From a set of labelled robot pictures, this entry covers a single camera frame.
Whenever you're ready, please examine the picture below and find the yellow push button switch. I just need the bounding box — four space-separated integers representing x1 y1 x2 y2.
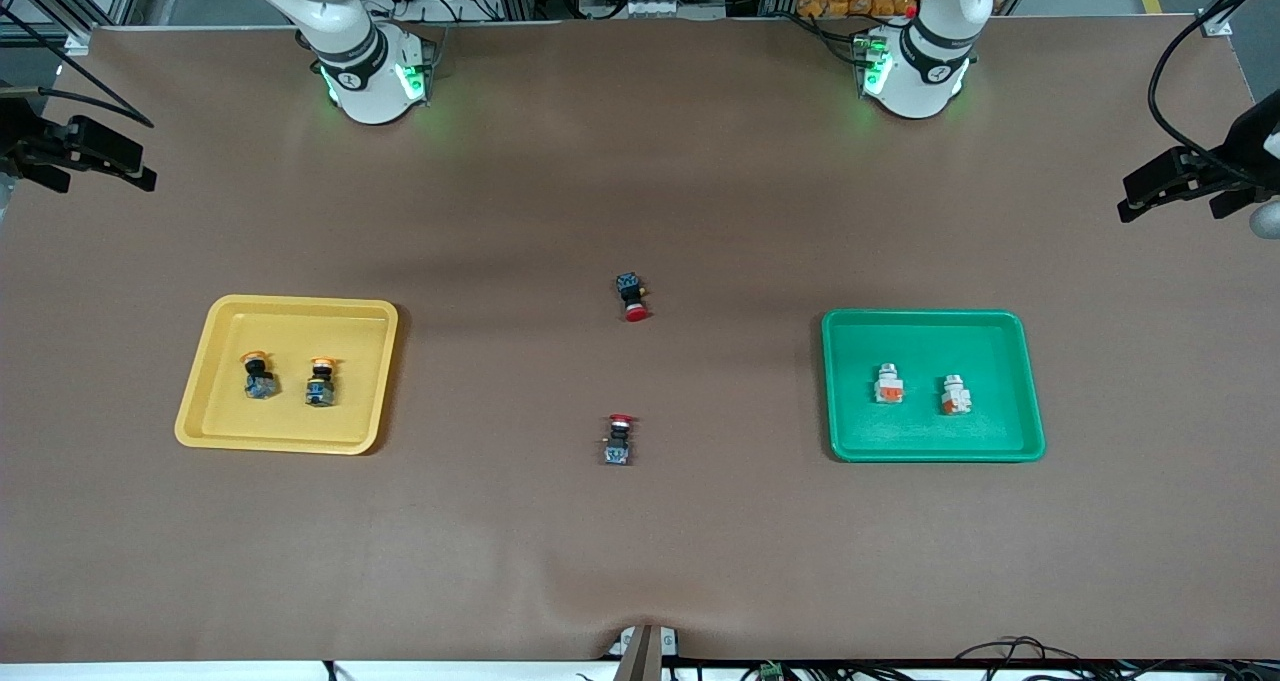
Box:
241 349 280 402
304 356 338 409

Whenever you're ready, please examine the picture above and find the black cable bundle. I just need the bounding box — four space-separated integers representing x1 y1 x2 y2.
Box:
950 636 1280 681

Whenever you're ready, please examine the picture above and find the white power strip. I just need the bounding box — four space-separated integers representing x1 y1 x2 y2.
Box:
580 0 726 19

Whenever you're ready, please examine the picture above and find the metal table edge clamp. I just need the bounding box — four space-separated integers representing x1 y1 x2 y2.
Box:
608 623 681 681

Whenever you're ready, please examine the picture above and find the green plastic tray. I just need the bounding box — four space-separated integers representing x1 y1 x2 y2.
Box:
821 308 1047 463

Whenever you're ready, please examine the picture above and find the yellow plastic tray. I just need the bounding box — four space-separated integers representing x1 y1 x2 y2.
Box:
174 294 400 456

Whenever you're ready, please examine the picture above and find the brown table cover sheet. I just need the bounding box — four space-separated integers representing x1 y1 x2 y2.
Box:
0 16 1280 662

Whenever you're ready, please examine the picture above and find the red mushroom button switch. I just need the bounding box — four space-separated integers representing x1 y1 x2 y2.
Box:
615 271 650 323
602 413 637 467

